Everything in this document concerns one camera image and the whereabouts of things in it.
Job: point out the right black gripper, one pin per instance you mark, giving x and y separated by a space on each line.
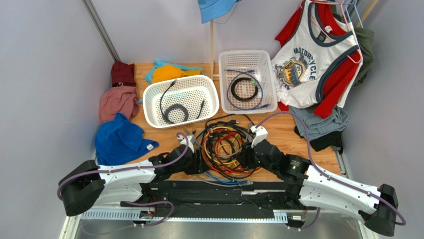
249 156

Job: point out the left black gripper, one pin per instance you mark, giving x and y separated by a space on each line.
197 166

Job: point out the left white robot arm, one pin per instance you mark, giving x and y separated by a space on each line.
91 184

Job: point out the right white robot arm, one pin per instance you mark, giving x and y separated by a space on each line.
312 186

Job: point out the white oval perforated basket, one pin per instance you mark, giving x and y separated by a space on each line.
180 101

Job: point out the white rectangular perforated basket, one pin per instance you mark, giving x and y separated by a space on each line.
246 82

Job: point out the blue cloth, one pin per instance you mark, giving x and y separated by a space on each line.
120 141

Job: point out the black garment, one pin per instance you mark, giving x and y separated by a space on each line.
321 139

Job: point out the denim jeans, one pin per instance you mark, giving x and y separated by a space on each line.
317 126

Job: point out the orange cloth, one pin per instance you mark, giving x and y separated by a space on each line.
169 72

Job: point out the pink cloth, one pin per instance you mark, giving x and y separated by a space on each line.
122 99

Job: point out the white motorcycle tank top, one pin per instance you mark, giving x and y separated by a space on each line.
308 66

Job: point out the teal cloth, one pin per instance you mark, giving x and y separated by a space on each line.
158 64

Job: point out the red shirt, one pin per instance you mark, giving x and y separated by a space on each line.
338 79

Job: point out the dark red cloth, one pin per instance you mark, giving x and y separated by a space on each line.
123 74

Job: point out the blue bucket hat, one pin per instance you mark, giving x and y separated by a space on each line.
212 9

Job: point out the olive green garment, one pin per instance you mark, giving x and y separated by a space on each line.
338 77

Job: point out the pink clothes hanger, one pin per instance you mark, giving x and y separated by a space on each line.
349 26

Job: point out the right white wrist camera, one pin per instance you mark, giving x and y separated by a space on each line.
260 134

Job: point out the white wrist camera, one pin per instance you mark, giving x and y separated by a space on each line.
188 140
260 134

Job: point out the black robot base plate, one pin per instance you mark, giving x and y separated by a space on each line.
194 198

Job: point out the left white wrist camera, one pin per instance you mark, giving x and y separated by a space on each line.
188 140

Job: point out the white slotted cable duct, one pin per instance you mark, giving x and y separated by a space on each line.
277 217

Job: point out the aluminium frame post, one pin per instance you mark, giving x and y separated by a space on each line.
96 20

